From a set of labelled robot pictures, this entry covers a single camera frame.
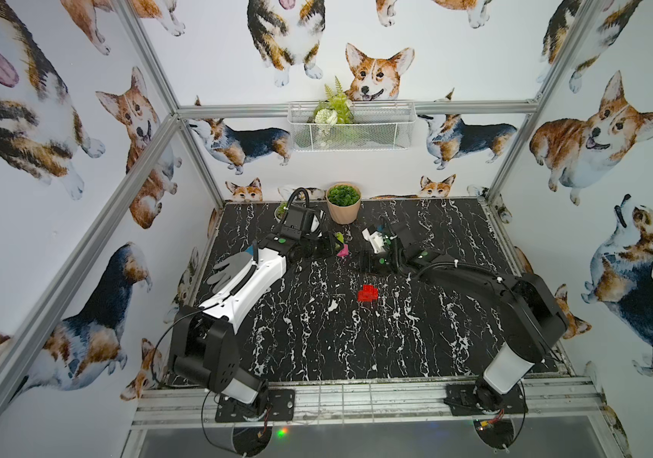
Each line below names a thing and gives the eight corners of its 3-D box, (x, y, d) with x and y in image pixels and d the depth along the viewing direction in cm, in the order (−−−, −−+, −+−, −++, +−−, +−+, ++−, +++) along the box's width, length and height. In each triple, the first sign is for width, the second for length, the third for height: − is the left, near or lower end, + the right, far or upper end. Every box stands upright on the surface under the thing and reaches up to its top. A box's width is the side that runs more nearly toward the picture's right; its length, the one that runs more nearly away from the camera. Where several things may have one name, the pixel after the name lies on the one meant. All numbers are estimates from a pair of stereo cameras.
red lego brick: (357, 302, 94) (358, 294, 90) (357, 292, 97) (357, 284, 92) (377, 301, 94) (378, 294, 90) (376, 292, 97) (377, 284, 92)
